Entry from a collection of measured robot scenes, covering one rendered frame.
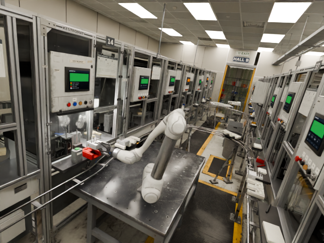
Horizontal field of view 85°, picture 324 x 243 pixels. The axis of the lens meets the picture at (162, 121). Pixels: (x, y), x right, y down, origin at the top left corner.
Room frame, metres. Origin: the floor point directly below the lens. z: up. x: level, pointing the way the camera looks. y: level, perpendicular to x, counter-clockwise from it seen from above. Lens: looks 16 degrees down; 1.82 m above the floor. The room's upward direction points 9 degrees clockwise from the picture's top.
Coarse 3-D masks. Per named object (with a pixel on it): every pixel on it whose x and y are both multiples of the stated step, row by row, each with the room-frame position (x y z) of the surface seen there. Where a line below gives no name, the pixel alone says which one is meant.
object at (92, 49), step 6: (90, 42) 1.71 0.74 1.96; (90, 48) 1.72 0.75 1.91; (90, 54) 1.72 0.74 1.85; (120, 66) 2.09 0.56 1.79; (120, 72) 2.10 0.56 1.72; (120, 84) 2.11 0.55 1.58; (120, 90) 2.12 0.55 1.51; (90, 114) 1.70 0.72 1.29; (114, 114) 2.09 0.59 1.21; (90, 120) 1.71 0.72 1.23; (90, 126) 1.71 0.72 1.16; (114, 126) 2.09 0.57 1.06; (90, 132) 1.71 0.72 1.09; (114, 132) 2.09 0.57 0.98
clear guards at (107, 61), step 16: (96, 48) 1.75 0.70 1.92; (112, 48) 1.95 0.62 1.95; (96, 64) 1.76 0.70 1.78; (112, 64) 1.97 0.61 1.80; (128, 64) 2.23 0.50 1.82; (96, 80) 1.76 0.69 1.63; (112, 80) 1.98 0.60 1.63; (96, 96) 1.77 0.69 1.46; (112, 96) 2.00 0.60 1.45; (80, 112) 1.59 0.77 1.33; (96, 112) 1.78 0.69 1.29; (64, 128) 1.44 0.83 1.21; (80, 128) 1.59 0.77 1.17; (64, 144) 1.44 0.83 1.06; (80, 144) 1.60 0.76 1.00
